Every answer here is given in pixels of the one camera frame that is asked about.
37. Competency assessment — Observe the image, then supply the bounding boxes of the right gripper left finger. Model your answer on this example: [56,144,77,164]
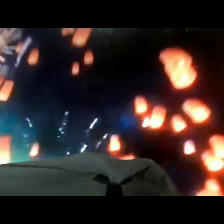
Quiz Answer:
[92,172,111,197]

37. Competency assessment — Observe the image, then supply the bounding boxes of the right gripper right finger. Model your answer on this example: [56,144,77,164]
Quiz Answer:
[109,181,125,197]

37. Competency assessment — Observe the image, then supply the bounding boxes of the grey garment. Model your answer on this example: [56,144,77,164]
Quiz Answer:
[0,151,180,197]

